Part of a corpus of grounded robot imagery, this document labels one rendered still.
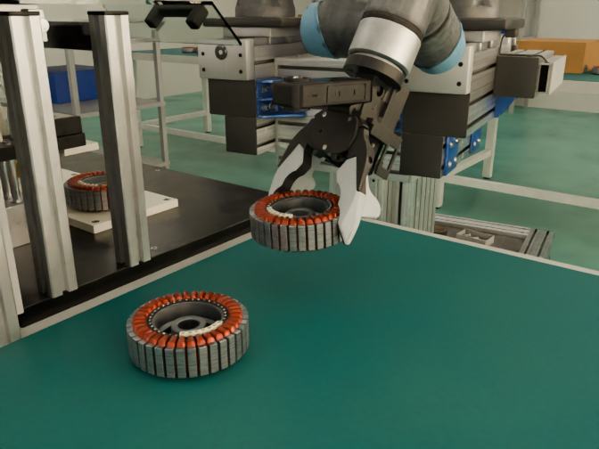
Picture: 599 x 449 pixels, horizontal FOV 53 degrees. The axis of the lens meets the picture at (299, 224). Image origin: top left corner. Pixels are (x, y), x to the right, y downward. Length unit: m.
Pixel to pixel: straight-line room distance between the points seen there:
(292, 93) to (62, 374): 0.34
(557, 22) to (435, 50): 6.56
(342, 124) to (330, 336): 0.23
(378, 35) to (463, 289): 0.30
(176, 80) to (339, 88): 7.53
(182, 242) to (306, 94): 0.28
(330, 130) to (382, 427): 0.33
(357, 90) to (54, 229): 0.35
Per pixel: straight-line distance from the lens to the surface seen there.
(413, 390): 0.53
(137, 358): 0.56
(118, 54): 0.69
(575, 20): 7.30
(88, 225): 0.85
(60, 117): 0.86
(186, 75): 8.27
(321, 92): 0.63
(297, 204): 0.69
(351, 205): 0.62
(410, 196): 1.63
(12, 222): 0.83
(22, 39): 0.62
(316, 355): 0.57
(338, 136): 0.66
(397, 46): 0.69
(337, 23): 0.85
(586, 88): 3.04
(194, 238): 0.80
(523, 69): 1.44
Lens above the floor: 1.05
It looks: 20 degrees down
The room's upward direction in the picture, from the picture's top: straight up
